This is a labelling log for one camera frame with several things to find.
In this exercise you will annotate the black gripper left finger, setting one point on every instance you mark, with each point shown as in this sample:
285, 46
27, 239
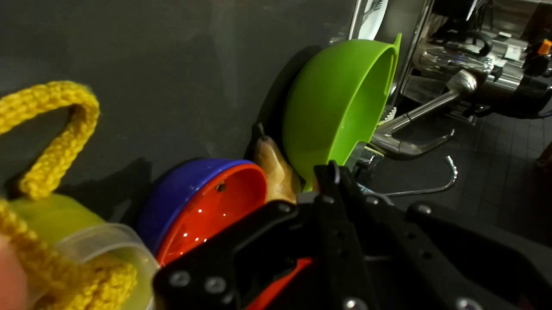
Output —
339, 259

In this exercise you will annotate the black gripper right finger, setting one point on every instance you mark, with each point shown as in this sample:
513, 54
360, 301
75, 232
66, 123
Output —
437, 264

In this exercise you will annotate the red plastic bowl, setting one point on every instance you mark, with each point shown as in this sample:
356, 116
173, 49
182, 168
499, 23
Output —
218, 213

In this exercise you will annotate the green plastic bowl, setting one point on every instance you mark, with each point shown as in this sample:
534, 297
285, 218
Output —
334, 104

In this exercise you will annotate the blue plastic bowl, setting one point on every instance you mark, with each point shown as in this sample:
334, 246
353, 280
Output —
173, 196

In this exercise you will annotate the yellow plastic cup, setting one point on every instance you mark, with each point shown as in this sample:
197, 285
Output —
63, 225

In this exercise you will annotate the thin gooseneck water spout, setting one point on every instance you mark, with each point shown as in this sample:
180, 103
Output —
442, 184

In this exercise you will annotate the small tan brown toy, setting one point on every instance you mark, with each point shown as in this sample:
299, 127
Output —
277, 170

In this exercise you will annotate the metal sink faucet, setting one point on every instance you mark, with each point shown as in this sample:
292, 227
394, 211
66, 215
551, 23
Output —
429, 104

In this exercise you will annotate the white plate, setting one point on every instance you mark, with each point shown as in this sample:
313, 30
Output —
373, 18

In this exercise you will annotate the pink plush toy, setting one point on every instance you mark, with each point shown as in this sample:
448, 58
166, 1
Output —
9, 282

